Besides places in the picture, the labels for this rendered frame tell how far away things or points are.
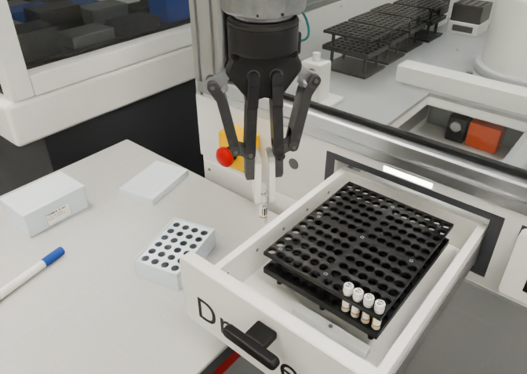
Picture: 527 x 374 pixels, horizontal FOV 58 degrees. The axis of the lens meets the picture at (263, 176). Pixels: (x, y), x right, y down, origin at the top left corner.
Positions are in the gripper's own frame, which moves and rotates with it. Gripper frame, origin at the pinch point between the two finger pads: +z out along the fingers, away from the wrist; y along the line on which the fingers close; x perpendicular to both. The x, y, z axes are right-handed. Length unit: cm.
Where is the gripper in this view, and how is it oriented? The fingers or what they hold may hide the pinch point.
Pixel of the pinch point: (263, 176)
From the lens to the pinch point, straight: 60.0
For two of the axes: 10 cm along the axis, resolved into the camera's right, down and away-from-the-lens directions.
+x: -1.6, -5.4, 8.3
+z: 0.0, 8.4, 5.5
